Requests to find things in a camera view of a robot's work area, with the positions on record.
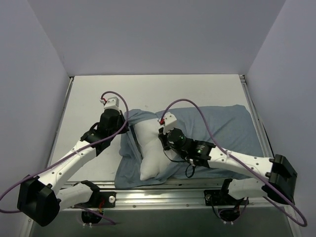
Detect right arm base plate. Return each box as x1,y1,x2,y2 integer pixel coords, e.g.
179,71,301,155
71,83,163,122
203,189,249,206

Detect white pillow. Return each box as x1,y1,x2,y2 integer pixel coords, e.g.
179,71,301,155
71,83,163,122
134,118,170,181

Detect aluminium rail frame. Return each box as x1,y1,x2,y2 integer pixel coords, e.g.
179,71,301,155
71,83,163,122
48,74,272,210

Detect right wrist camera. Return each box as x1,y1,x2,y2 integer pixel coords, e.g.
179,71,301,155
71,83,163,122
159,112,177,134

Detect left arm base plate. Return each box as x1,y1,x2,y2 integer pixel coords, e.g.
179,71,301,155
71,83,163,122
78,191,116,208

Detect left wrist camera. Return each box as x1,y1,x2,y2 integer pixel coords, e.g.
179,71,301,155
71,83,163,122
100,97,119,111

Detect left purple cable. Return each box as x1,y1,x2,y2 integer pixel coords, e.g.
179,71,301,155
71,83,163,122
0,91,130,226

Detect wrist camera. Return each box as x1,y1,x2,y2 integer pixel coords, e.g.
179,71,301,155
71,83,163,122
159,112,177,134
100,97,119,111

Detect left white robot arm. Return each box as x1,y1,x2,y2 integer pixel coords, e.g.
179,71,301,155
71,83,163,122
17,109,128,227

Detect striped blue beige pillowcase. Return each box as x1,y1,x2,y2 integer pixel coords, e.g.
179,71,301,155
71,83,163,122
115,105,263,188

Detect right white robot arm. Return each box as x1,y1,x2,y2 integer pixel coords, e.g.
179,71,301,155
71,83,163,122
158,128,297,204

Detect black looped wire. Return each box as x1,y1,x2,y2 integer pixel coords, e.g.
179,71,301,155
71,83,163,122
185,161,197,178

